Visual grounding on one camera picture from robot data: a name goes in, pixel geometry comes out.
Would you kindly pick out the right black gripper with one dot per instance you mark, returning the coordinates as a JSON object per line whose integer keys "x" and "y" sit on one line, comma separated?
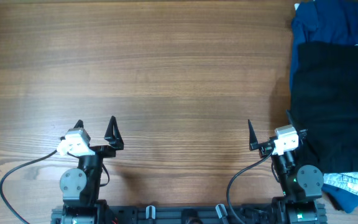
{"x": 266, "y": 146}

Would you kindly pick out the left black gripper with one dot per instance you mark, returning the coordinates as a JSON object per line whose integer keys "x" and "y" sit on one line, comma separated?
{"x": 116, "y": 140}

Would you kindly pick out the black shorts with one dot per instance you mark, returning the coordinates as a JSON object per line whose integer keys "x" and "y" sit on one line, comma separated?
{"x": 324, "y": 101}

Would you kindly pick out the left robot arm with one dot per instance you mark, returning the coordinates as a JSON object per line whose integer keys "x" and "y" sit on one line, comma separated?
{"x": 80, "y": 186}

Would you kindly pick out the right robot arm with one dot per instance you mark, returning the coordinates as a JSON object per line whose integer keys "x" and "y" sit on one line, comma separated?
{"x": 300, "y": 182}

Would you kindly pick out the blue shirt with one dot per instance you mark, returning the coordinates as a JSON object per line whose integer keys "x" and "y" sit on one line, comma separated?
{"x": 330, "y": 21}

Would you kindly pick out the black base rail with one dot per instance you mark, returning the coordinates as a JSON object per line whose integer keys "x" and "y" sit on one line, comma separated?
{"x": 249, "y": 213}

